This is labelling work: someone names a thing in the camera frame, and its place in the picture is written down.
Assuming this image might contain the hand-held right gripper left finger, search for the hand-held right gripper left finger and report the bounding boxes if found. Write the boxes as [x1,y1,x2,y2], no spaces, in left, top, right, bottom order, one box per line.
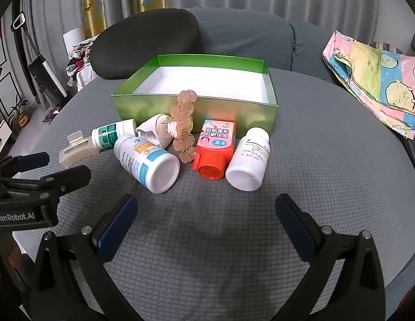
[29,193,141,321]

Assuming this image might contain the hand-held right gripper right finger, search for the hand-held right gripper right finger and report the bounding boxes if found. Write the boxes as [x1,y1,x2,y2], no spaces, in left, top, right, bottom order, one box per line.
[275,193,387,321]

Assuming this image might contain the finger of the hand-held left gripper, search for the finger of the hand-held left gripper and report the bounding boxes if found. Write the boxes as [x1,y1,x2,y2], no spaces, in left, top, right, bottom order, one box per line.
[0,165,92,205]
[0,151,50,178]

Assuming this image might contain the clear hair claw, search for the clear hair claw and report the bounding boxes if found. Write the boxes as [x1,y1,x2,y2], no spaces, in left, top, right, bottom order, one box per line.
[59,133,100,168]

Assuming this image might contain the white bottle green label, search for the white bottle green label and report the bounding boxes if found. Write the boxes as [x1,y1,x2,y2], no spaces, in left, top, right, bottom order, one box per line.
[91,119,138,150]

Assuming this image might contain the white blue medicine box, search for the white blue medicine box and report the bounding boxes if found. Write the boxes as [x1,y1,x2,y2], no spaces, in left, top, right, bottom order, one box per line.
[114,134,180,194]

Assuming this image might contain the plain white pill bottle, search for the plain white pill bottle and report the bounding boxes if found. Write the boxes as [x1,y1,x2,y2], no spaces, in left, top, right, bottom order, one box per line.
[225,126,270,192]

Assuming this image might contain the red and pink container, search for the red and pink container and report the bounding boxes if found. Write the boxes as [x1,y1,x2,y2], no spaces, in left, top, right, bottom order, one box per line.
[192,119,237,181]

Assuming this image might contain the green rimmed white tray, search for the green rimmed white tray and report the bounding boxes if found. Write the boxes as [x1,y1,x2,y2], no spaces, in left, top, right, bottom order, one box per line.
[111,54,279,137]

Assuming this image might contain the white low cabinet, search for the white low cabinet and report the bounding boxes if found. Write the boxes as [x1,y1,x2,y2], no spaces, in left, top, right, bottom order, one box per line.
[0,120,17,151]

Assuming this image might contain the potted plant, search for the potted plant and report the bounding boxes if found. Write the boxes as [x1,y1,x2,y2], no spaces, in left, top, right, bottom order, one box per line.
[9,97,31,128]

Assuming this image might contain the grey sofa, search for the grey sofa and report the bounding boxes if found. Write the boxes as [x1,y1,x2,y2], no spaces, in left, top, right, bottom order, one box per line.
[7,7,415,321]

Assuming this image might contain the upright floor cleaner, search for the upright floor cleaner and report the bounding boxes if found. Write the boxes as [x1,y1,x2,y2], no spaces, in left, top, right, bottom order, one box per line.
[11,12,68,108]

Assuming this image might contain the pile of clothes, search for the pile of clothes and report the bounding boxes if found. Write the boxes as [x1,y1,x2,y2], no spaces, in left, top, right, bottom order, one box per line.
[66,38,98,89]

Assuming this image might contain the white cardboard sheet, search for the white cardboard sheet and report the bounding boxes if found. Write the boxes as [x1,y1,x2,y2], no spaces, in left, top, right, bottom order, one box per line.
[63,27,86,61]

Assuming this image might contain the dark grey round cushion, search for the dark grey round cushion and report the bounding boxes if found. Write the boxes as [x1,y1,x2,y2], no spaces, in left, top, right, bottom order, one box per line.
[89,8,199,80]

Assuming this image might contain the cartoon printed blanket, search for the cartoon printed blanket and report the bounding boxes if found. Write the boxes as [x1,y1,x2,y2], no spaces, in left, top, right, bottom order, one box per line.
[322,31,415,140]

